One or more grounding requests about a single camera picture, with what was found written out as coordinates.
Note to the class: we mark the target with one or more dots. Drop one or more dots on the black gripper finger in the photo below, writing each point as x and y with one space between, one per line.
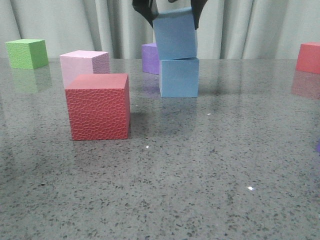
197 7
147 8

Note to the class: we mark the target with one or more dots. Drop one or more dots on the light blue foam cube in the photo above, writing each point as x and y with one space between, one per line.
179 78
175 34

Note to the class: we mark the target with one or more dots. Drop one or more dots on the grey-green curtain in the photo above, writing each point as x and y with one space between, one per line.
228 29

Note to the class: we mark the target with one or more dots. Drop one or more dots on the purple foam cube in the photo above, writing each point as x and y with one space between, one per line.
150 58

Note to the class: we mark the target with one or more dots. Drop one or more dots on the pink foam cube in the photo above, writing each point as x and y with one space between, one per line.
83 62

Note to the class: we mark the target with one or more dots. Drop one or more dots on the large red foam cube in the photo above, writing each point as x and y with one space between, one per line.
99 106

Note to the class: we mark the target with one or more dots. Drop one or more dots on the red foam cube far right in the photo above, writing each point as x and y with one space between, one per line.
309 58

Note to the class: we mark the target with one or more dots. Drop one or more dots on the green foam cube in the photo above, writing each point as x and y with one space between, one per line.
27 53

